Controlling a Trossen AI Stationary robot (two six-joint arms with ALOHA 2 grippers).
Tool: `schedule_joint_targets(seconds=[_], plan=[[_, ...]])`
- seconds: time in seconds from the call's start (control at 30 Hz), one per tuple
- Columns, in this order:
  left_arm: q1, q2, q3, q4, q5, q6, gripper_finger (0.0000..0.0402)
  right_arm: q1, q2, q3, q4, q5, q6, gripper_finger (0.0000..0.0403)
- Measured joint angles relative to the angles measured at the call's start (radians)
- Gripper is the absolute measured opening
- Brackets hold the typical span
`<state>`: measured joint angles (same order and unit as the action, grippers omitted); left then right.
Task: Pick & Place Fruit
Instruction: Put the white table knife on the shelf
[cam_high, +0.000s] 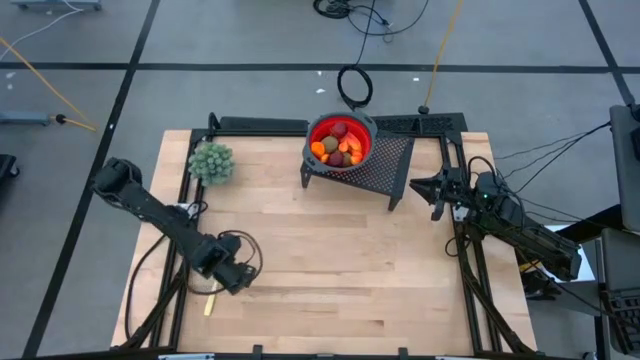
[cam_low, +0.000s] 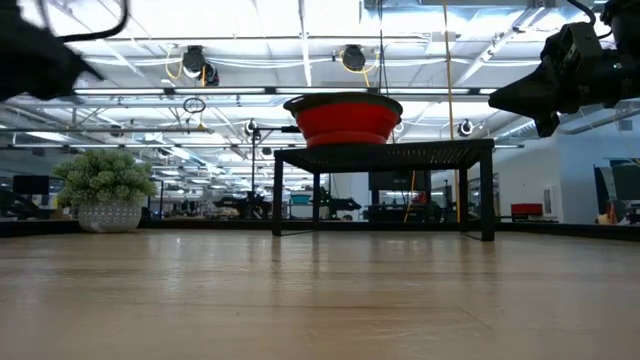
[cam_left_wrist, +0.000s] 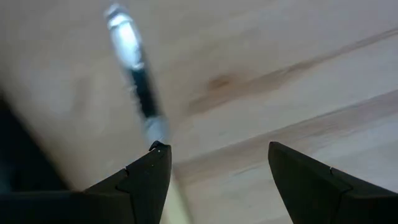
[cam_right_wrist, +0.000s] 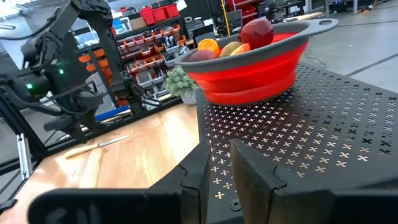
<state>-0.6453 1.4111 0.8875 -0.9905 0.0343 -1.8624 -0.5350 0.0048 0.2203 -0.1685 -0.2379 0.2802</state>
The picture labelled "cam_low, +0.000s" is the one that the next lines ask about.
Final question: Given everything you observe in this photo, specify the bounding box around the red box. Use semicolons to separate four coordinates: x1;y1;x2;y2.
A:
509;202;545;217

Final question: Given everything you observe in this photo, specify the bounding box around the black ceiling cable reel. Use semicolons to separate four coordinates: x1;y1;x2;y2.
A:
339;43;377;75
164;44;221;87

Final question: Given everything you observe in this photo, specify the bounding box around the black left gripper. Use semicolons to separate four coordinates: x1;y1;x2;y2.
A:
0;0;105;102

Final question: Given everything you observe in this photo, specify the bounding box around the black aluminium table frame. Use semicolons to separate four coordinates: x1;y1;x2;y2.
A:
0;217;640;242

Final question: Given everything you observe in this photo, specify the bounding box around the green plant in white pot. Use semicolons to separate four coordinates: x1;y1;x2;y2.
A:
52;148;159;234

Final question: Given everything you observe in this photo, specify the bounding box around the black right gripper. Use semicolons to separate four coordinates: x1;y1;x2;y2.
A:
488;22;640;139

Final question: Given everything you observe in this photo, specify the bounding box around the red grey collapsible colander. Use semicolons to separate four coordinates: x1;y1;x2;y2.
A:
283;91;404;148

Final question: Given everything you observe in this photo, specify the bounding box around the black background monitor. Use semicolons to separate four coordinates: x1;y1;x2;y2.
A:
12;174;51;196

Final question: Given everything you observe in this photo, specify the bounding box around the black perforated metal stand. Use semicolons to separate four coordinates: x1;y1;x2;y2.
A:
272;138;496;242

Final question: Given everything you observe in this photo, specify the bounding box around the black hanging cable ring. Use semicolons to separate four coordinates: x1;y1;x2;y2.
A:
182;96;207;115

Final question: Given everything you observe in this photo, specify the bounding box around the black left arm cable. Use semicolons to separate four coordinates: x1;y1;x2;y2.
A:
37;0;130;44

